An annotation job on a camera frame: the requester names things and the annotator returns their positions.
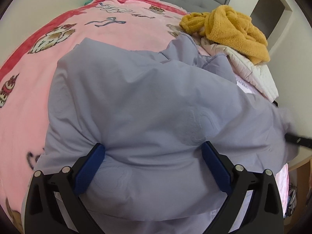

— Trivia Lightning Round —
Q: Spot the lavender puffer jacket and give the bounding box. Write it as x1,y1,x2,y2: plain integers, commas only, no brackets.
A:
35,34,298,233

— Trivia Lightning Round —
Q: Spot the dark clothes pile on floor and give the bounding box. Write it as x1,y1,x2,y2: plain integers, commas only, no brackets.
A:
285,183,298,217

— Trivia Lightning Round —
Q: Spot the white quilted jacket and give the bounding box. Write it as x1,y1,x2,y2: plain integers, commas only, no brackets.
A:
200,37,279,102

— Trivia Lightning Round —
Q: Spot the yellow fleece garment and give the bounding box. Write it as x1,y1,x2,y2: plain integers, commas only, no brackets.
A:
179,5,270,65

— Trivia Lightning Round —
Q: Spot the pink cat print blanket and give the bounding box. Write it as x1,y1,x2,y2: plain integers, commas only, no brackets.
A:
0,0,291,234

